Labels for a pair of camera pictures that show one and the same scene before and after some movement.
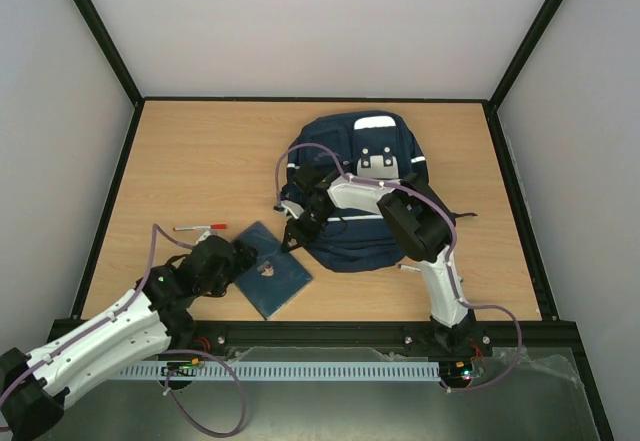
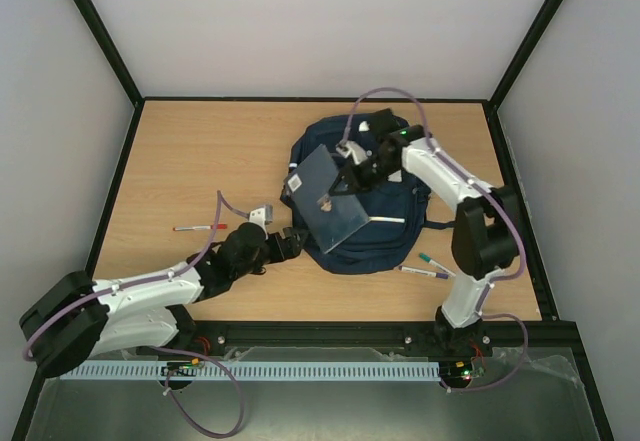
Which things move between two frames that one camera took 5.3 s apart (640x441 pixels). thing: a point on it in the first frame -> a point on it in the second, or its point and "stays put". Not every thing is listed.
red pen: x=213 y=226 stays put
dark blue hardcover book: x=276 y=275 -> x=332 y=219
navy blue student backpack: x=371 y=144 stays put
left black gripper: x=241 y=268 -> x=293 y=251
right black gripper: x=300 y=224 -> x=360 y=172
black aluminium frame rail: x=368 y=334 stays put
